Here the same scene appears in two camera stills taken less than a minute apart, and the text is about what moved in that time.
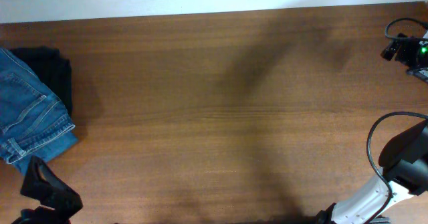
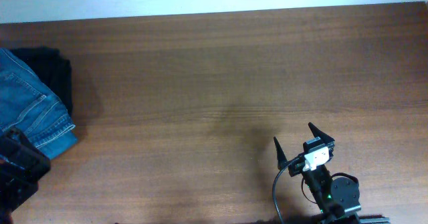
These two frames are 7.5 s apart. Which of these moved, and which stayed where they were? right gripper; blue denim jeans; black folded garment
Moved: right gripper
Stayed: black folded garment; blue denim jeans
